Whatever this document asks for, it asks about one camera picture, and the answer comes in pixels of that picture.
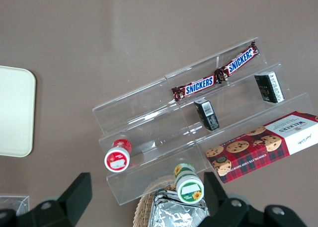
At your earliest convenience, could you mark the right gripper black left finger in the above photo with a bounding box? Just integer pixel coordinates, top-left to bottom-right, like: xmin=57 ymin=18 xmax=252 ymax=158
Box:
xmin=0 ymin=172 xmax=93 ymax=227

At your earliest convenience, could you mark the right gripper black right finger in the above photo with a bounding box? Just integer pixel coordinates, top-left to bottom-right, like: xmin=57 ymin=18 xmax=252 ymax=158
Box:
xmin=198 ymin=172 xmax=309 ymax=227

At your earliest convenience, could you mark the oval light wicker basket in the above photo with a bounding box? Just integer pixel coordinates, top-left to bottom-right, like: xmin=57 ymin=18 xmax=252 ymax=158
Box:
xmin=133 ymin=176 xmax=180 ymax=227

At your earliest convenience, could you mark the cream rectangular tray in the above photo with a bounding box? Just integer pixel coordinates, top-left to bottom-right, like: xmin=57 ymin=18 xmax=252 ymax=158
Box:
xmin=0 ymin=65 xmax=37 ymax=158

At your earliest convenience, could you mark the green-lidded sunflower cup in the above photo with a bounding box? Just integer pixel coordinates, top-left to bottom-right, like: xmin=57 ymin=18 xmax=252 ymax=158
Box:
xmin=173 ymin=163 xmax=205 ymax=203

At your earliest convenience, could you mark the aluminium foil container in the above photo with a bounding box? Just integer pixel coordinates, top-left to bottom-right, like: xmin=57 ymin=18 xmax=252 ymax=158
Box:
xmin=149 ymin=189 xmax=211 ymax=227

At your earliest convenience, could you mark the clear acrylic bottle rack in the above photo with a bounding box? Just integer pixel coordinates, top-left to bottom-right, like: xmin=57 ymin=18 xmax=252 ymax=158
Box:
xmin=0 ymin=194 xmax=31 ymax=214

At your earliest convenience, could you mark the red-lidded small cup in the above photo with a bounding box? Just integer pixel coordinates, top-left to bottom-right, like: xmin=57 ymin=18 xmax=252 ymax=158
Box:
xmin=104 ymin=139 xmax=133 ymax=173

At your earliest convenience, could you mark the Walkers tartan cookie box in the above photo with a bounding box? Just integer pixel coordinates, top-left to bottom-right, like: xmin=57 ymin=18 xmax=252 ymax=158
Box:
xmin=205 ymin=110 xmax=318 ymax=184

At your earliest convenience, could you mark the small black box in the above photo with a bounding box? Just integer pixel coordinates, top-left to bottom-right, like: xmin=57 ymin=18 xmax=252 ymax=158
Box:
xmin=254 ymin=71 xmax=285 ymax=104
xmin=193 ymin=99 xmax=221 ymax=132

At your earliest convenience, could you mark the clear acrylic stepped stand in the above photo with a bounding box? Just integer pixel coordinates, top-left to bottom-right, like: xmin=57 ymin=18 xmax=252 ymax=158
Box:
xmin=165 ymin=37 xmax=318 ymax=185
xmin=92 ymin=74 xmax=207 ymax=207

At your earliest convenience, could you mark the Snickers chocolate bar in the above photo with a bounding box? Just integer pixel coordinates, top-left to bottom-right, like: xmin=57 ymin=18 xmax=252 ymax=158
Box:
xmin=215 ymin=40 xmax=260 ymax=83
xmin=171 ymin=74 xmax=224 ymax=102

